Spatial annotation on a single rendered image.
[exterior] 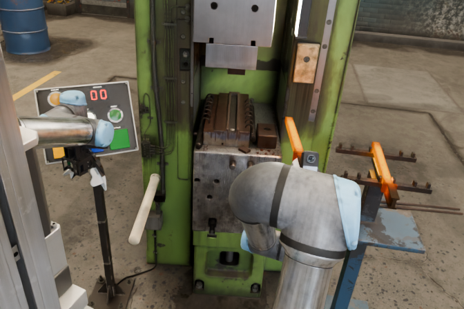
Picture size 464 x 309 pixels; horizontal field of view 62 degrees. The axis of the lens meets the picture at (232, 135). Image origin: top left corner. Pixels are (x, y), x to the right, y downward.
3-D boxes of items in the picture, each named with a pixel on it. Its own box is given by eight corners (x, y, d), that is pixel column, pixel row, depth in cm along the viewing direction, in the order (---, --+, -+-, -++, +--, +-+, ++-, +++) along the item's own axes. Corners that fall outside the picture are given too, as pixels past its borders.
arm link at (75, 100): (50, 96, 116) (68, 87, 123) (56, 129, 121) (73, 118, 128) (74, 101, 114) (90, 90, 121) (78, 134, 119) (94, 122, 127)
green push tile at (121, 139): (130, 147, 152) (127, 128, 152) (110, 150, 150) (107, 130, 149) (129, 147, 154) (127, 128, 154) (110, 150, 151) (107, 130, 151)
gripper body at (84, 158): (63, 172, 129) (57, 141, 123) (81, 160, 136) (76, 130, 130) (81, 178, 127) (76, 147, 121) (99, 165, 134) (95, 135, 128)
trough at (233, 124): (238, 132, 167) (238, 130, 166) (226, 132, 167) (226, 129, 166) (239, 94, 203) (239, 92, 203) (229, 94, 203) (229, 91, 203)
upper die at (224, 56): (255, 70, 153) (257, 46, 148) (205, 67, 153) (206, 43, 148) (253, 41, 190) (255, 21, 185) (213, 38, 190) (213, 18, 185)
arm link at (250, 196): (205, 196, 66) (239, 258, 108) (268, 214, 63) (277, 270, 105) (227, 139, 71) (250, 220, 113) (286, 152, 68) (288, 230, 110)
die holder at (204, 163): (271, 235, 187) (282, 156, 165) (192, 230, 186) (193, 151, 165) (265, 170, 236) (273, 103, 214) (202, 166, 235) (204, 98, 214)
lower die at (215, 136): (248, 147, 170) (250, 130, 166) (202, 144, 170) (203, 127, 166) (247, 107, 207) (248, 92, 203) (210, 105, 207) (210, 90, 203)
